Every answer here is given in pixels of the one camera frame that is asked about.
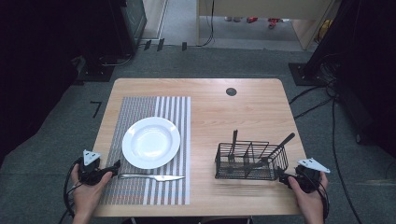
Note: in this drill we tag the light wooden desk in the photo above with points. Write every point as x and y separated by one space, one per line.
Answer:
264 7

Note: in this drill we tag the white round plate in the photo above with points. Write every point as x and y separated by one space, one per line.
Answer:
151 143

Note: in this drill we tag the silver table knife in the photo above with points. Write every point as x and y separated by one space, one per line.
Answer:
149 177

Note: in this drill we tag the person's right hand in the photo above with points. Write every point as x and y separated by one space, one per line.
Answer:
308 202

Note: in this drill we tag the person's left hand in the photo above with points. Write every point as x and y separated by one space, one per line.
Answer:
88 194

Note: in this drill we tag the red object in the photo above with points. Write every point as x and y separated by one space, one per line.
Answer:
251 20
274 22

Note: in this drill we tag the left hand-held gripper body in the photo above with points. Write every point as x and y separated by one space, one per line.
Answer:
90 172

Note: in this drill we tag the striped woven placemat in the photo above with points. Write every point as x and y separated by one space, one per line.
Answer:
140 105

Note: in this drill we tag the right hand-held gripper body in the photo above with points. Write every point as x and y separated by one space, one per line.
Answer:
308 179

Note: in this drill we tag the dark equipment cabinet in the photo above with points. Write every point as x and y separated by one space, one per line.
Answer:
130 21

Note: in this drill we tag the black stand base plate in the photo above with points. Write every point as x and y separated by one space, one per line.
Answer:
299 74

